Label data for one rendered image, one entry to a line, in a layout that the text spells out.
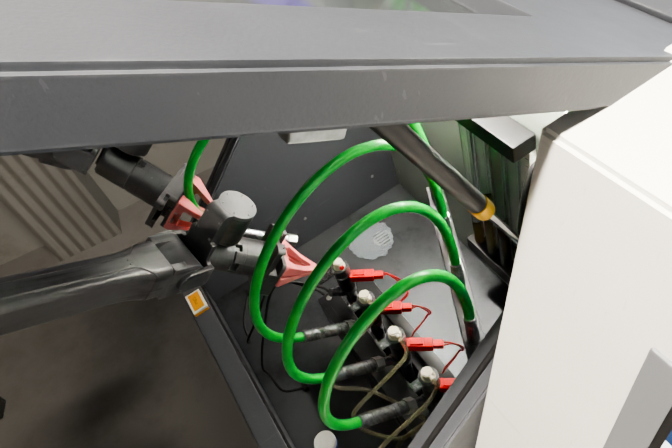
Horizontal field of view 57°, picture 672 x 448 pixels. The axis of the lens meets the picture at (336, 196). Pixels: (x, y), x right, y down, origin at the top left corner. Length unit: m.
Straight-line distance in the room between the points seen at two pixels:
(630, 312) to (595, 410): 0.12
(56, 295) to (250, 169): 0.56
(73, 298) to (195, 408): 1.57
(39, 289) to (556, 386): 0.54
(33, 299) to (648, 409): 0.59
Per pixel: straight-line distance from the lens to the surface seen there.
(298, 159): 1.25
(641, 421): 0.54
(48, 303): 0.75
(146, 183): 0.98
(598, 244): 0.48
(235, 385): 1.12
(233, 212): 0.86
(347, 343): 0.70
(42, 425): 2.61
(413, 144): 0.42
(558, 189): 0.48
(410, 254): 1.31
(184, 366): 2.40
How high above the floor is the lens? 1.87
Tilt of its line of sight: 45 degrees down
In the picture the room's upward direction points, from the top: 21 degrees counter-clockwise
